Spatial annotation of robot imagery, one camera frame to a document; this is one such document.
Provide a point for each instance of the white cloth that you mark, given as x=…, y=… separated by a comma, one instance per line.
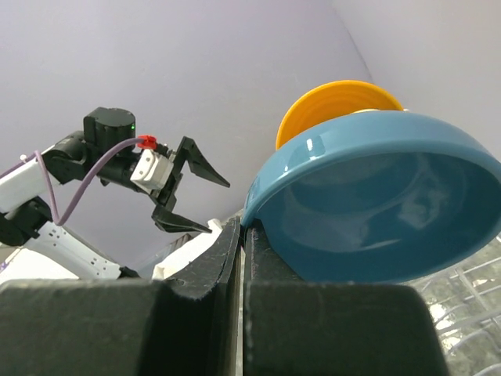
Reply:
x=182, y=257

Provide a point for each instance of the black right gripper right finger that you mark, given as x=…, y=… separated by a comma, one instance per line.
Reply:
x=295, y=327

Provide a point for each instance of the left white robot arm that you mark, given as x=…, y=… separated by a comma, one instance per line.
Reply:
x=39, y=194

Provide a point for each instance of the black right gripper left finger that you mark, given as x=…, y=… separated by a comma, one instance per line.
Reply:
x=184, y=325

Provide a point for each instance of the white square bowl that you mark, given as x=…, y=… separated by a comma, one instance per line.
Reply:
x=370, y=110

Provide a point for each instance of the orange bowl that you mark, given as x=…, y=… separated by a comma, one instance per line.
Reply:
x=333, y=100

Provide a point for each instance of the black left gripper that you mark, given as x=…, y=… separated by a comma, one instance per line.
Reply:
x=113, y=150

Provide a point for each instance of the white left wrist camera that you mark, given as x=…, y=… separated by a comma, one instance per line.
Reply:
x=152, y=171

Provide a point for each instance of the white wire dish rack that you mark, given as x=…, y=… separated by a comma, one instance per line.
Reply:
x=464, y=303

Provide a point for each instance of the blue bottom bowl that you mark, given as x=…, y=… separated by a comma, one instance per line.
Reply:
x=377, y=197

